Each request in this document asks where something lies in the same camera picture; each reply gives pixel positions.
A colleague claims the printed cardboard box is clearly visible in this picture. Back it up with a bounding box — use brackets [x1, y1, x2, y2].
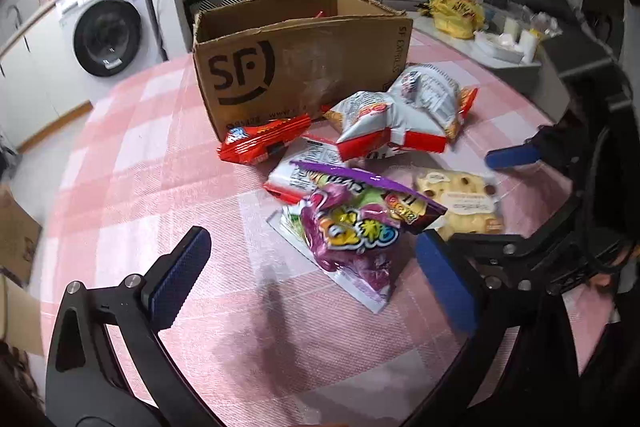
[0, 184, 43, 288]

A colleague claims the pink plaid tablecloth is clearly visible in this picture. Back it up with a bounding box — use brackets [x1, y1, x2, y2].
[30, 29, 616, 427]

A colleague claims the purple candy packet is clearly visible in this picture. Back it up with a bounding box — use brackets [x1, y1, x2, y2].
[280, 161, 448, 315]

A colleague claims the thin red wafer packet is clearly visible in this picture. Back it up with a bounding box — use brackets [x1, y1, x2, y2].
[216, 114, 313, 166]

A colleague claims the yellow plastic bag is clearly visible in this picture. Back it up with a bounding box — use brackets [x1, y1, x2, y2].
[422, 0, 487, 40]

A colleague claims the grey washer cable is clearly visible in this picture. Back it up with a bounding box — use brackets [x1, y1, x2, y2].
[157, 0, 173, 58]

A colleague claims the black white patterned rug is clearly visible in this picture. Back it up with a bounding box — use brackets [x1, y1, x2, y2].
[182, 0, 253, 22]

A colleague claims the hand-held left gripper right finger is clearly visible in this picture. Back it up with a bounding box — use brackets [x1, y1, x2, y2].
[414, 230, 621, 427]

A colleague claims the white kitchen counter cabinet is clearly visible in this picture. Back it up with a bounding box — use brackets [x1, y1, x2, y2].
[0, 0, 93, 152]

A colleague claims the white and red chips packet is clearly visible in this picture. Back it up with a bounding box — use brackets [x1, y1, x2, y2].
[322, 91, 448, 162]

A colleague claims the yellow cheese-print bread packet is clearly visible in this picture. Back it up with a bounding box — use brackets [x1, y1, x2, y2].
[412, 168, 506, 242]

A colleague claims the white washing machine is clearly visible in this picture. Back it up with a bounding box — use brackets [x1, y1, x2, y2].
[55, 0, 168, 80]

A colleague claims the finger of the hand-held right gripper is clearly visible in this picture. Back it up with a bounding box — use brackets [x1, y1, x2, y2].
[486, 124, 573, 171]
[447, 219, 581, 278]

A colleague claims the white and orange chips packet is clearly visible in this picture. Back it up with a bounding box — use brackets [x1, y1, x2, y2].
[387, 63, 479, 142]

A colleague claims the grey coffee table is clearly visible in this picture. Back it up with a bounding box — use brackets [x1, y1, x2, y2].
[405, 12, 571, 118]

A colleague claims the plain cardboard sheet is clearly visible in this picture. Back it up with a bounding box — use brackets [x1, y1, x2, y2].
[0, 274, 46, 358]

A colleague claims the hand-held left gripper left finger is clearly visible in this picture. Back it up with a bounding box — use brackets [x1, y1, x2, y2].
[44, 226, 213, 427]

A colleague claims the white yellow cup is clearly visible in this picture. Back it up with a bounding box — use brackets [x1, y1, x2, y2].
[517, 29, 543, 62]

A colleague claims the brown cardboard box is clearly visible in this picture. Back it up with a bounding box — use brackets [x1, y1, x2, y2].
[192, 0, 415, 142]

